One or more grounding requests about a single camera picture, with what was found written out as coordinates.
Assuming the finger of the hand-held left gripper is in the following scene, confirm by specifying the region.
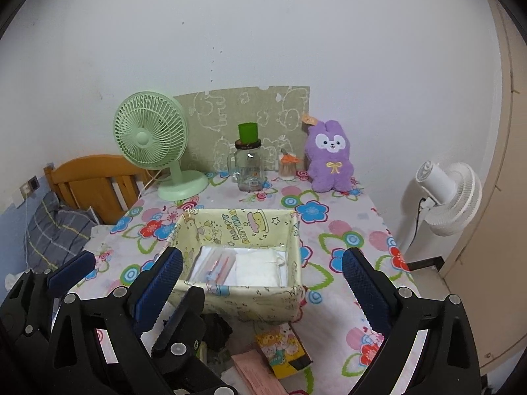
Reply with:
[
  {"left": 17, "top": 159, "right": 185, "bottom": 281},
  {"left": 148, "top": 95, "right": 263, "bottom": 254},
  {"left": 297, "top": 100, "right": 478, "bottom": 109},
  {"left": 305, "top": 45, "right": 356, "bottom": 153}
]
[
  {"left": 0, "top": 250, "right": 97, "bottom": 379},
  {"left": 152, "top": 286, "right": 237, "bottom": 395}
]

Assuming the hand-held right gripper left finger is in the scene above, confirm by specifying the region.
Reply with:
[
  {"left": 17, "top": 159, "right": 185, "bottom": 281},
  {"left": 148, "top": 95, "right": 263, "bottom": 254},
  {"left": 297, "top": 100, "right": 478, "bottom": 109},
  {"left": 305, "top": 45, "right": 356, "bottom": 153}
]
[{"left": 44, "top": 246, "right": 184, "bottom": 395}]

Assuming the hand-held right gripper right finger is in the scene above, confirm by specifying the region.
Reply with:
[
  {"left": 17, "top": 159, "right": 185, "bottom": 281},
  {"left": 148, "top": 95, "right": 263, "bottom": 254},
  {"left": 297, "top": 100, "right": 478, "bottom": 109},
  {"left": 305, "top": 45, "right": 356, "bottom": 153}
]
[{"left": 341, "top": 248, "right": 482, "bottom": 395}]

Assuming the black plastic bag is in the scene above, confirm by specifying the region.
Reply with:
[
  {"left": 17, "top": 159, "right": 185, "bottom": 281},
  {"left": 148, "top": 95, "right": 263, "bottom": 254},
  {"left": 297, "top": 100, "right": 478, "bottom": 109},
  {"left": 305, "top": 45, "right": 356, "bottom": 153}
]
[{"left": 202, "top": 313, "right": 233, "bottom": 352}]

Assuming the yellow cartoon fabric storage box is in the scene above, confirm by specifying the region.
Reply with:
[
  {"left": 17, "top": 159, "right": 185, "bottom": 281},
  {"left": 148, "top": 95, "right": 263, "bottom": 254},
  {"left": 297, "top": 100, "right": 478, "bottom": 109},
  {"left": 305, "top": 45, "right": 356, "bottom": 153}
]
[{"left": 167, "top": 208, "right": 305, "bottom": 324}]

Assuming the pink packet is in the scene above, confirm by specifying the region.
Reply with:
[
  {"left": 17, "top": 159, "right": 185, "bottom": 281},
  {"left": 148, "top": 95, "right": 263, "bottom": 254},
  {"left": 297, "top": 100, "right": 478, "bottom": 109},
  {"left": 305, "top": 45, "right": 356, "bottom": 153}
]
[{"left": 231, "top": 349, "right": 285, "bottom": 395}]

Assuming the yellow cartoon packet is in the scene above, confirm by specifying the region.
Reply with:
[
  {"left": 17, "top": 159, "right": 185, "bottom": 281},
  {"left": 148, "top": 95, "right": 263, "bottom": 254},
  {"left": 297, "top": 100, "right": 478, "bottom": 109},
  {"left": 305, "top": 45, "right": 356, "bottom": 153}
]
[{"left": 255, "top": 323, "right": 314, "bottom": 380}]

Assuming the grey plaid pillow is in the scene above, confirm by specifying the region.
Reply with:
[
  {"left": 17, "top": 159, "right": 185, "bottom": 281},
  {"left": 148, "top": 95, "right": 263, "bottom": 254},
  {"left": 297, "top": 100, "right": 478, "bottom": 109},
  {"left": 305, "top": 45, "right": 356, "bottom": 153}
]
[{"left": 27, "top": 191, "right": 99, "bottom": 272}]

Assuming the clear plastic bag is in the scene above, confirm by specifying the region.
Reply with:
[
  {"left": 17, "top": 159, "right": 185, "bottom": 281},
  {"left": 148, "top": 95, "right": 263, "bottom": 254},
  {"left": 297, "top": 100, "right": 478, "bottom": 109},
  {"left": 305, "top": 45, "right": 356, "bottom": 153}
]
[{"left": 191, "top": 246, "right": 239, "bottom": 284}]

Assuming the purple bunny plush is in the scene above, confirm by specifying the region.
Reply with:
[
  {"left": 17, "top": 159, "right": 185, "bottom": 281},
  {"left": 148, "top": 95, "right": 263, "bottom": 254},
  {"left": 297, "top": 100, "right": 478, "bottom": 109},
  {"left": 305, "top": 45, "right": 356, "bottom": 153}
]
[{"left": 302, "top": 114, "right": 355, "bottom": 193}]

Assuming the white standing fan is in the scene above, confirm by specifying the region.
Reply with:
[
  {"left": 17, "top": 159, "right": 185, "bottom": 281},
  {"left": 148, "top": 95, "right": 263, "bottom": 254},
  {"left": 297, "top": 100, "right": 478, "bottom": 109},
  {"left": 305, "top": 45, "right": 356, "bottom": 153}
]
[{"left": 397, "top": 160, "right": 483, "bottom": 256}]

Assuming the glass mug jar black lid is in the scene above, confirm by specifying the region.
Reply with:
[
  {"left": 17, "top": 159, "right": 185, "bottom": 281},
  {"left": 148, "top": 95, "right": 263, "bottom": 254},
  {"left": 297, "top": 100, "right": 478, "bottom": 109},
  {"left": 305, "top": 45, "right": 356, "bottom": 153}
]
[{"left": 228, "top": 140, "right": 264, "bottom": 192}]

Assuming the small glass jar orange lid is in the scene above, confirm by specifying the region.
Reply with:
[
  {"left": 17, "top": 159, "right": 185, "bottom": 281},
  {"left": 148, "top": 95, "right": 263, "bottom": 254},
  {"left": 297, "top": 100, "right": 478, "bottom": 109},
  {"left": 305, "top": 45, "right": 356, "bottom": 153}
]
[{"left": 278, "top": 150, "right": 300, "bottom": 181}]

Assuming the green desk fan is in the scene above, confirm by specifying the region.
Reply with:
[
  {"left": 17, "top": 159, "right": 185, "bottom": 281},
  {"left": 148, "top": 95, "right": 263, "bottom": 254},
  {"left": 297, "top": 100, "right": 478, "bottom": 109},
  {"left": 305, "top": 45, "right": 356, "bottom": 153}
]
[{"left": 113, "top": 91, "right": 209, "bottom": 201}]

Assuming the beige cabinet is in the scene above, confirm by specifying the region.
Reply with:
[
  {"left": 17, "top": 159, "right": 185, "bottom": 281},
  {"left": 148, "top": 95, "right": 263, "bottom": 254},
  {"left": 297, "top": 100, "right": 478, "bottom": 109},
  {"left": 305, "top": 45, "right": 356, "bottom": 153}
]
[{"left": 442, "top": 0, "right": 527, "bottom": 379}]

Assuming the green plastic cup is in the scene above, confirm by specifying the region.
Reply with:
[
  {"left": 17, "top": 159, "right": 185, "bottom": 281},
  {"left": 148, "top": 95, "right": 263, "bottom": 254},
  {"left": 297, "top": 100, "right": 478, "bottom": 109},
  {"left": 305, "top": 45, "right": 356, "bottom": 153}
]
[{"left": 239, "top": 122, "right": 259, "bottom": 145}]

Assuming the green cartoon-print board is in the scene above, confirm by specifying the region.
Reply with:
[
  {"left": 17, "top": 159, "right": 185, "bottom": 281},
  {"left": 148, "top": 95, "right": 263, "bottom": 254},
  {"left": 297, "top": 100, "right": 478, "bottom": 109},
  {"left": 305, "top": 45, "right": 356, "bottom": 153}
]
[{"left": 173, "top": 86, "right": 310, "bottom": 173}]

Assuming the wall socket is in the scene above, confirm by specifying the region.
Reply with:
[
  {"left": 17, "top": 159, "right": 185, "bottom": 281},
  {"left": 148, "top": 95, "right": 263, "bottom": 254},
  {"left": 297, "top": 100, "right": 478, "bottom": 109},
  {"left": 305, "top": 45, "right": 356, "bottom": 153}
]
[{"left": 16, "top": 175, "right": 41, "bottom": 208}]

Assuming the white fan cable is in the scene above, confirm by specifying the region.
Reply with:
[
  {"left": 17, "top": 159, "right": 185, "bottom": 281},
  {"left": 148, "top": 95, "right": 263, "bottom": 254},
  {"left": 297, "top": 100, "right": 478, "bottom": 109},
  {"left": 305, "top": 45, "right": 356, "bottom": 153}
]
[{"left": 138, "top": 169, "right": 163, "bottom": 204}]

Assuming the black fan cable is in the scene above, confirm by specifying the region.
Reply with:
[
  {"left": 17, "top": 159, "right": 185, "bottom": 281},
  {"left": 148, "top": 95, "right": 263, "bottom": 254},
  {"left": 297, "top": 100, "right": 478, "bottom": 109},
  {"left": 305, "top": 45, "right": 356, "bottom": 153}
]
[{"left": 412, "top": 197, "right": 429, "bottom": 251}]

